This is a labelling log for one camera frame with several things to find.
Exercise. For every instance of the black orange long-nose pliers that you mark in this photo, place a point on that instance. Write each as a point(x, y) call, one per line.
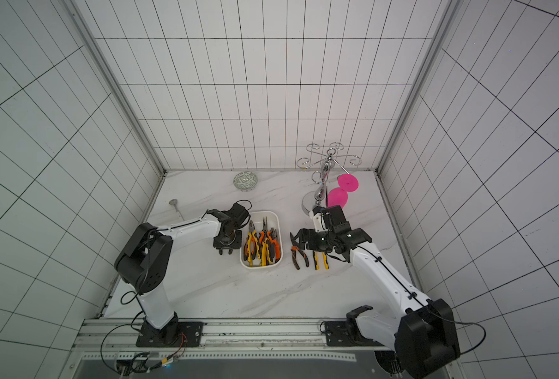
point(297, 250)

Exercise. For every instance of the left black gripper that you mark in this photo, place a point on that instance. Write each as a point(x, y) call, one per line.
point(237, 245)

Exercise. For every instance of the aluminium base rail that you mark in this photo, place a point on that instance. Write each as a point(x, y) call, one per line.
point(109, 340)

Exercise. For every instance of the yellow black combination pliers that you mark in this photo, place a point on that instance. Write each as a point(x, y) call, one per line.
point(320, 260)

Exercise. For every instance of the small metal spoon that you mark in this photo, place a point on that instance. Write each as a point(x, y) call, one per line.
point(177, 216)

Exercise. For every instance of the chrome glass holder stand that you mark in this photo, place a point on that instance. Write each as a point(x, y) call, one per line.
point(326, 159)

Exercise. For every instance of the pink wine glass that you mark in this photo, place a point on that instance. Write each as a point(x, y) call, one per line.
point(339, 196)

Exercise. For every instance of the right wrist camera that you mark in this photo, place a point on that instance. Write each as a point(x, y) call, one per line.
point(317, 216)

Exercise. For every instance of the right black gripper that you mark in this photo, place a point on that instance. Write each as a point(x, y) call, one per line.
point(305, 239)

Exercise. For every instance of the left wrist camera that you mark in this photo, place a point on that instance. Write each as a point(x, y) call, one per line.
point(239, 209)

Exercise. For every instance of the orange black pliers in box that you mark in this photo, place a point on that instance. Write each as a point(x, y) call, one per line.
point(270, 248)

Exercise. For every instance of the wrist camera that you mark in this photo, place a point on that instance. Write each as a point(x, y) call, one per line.
point(317, 216)
point(239, 209)

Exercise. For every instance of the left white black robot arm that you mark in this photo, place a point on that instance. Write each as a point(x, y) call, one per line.
point(143, 265)

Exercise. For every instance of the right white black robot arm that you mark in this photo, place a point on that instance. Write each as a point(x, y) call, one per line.
point(420, 331)

